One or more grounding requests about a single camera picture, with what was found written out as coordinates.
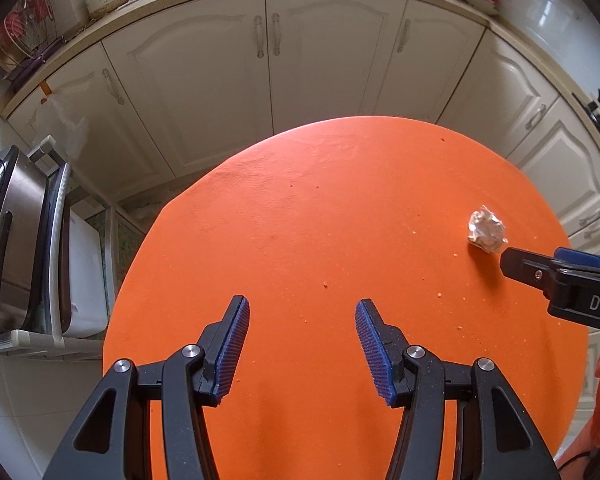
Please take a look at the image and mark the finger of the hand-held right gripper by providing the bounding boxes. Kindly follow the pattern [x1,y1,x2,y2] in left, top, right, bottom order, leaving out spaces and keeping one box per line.
[499,246,565,305]
[554,246,600,281]

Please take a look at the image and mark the round orange table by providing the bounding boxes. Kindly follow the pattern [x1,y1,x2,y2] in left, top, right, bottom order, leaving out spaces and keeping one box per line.
[101,116,590,480]

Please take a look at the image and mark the wooden cutting board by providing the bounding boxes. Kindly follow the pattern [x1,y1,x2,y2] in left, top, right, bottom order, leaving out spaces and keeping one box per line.
[0,25,21,74]

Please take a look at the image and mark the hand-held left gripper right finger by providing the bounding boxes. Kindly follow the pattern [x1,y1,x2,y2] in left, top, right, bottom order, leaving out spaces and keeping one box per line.
[355,298,563,480]

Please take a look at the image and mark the beige paper wad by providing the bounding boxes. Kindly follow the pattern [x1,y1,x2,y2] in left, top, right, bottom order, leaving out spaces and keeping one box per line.
[467,205,510,255]

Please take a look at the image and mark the white boxy appliance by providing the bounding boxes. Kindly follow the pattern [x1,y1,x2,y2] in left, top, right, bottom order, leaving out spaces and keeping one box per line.
[60,207,109,339]

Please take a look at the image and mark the hanging clear plastic bag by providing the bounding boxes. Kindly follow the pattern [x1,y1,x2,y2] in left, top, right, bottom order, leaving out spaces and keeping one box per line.
[30,97,90,161]

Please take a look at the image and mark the white metal shelf rack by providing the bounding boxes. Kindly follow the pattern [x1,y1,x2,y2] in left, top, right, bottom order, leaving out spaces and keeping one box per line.
[0,135,119,361]

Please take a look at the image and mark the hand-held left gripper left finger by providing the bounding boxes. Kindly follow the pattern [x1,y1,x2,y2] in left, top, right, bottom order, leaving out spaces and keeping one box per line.
[55,294,251,480]

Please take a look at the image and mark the wire dish rack red items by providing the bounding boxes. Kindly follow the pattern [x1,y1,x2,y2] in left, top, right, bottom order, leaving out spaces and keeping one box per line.
[0,0,64,79]

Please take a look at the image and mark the row of cream cabinet doors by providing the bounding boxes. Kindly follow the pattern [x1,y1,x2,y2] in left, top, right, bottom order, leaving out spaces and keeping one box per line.
[5,0,600,261]

